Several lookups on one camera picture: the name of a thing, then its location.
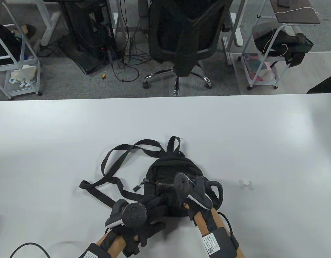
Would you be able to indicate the person's right hand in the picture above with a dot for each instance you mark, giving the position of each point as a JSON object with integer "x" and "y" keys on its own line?
{"x": 189, "y": 212}

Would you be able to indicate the person's left hand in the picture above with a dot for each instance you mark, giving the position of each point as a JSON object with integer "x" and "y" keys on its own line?
{"x": 154, "y": 204}

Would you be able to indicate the small white lubricant cap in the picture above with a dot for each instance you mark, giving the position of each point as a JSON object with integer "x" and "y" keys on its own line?
{"x": 245, "y": 183}

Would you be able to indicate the person's right forearm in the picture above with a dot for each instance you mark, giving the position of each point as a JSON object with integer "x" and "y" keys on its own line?
{"x": 201, "y": 223}

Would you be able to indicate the person's left forearm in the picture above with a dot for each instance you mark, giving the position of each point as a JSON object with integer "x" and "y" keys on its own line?
{"x": 114, "y": 244}

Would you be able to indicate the white metal cart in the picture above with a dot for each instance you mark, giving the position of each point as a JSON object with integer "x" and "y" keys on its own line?
{"x": 262, "y": 83}
{"x": 23, "y": 93}

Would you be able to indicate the cream cloth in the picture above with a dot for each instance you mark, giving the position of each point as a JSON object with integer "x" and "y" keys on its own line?
{"x": 267, "y": 74}

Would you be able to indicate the pink box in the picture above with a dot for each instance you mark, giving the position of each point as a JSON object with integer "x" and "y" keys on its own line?
{"x": 253, "y": 64}

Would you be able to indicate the grey metal rails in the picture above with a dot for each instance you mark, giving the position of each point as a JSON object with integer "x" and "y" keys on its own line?
{"x": 226, "y": 51}

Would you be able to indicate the black mesh office chair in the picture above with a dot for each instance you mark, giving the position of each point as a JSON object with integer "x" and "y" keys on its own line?
{"x": 181, "y": 40}

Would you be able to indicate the white desk leg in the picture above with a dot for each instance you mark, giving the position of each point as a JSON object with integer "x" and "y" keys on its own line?
{"x": 238, "y": 35}
{"x": 115, "y": 21}
{"x": 48, "y": 29}

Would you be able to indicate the white cloth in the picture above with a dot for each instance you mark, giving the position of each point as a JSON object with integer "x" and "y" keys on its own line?
{"x": 24, "y": 71}

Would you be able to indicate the black computer tower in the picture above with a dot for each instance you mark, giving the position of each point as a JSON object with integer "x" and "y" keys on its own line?
{"x": 82, "y": 27}

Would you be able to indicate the black bag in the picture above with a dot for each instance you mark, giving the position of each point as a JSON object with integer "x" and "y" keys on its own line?
{"x": 297, "y": 43}

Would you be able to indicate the black jacket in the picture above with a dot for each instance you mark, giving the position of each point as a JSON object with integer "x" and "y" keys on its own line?
{"x": 4, "y": 45}

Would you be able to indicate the brown side table top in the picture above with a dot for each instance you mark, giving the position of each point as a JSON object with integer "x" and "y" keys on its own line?
{"x": 297, "y": 14}

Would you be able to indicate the black phone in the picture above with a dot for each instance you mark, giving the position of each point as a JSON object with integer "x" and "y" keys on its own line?
{"x": 284, "y": 3}

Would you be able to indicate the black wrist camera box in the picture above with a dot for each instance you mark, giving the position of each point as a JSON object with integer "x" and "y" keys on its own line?
{"x": 92, "y": 252}
{"x": 222, "y": 242}

